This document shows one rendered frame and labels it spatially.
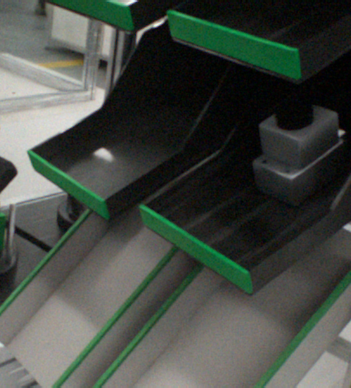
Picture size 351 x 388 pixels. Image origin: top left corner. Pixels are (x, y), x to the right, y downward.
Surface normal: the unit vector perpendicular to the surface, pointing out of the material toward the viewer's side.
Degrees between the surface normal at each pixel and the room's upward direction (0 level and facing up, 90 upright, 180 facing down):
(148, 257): 45
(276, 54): 115
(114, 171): 25
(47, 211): 0
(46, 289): 90
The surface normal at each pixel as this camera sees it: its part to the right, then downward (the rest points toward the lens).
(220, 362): -0.49, -0.54
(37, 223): 0.12, -0.91
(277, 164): -0.24, -0.76
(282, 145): -0.77, 0.53
